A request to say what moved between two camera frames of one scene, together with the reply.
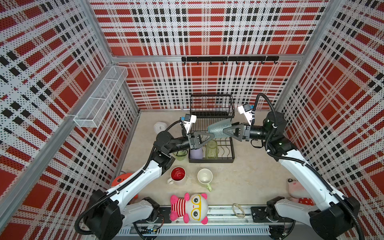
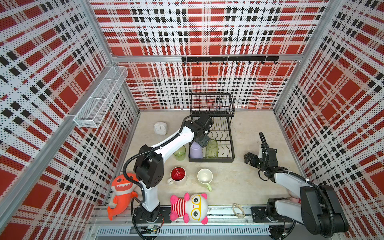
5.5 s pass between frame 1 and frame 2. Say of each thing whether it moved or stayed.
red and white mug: stayed
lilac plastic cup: stayed
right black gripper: moved
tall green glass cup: stayed
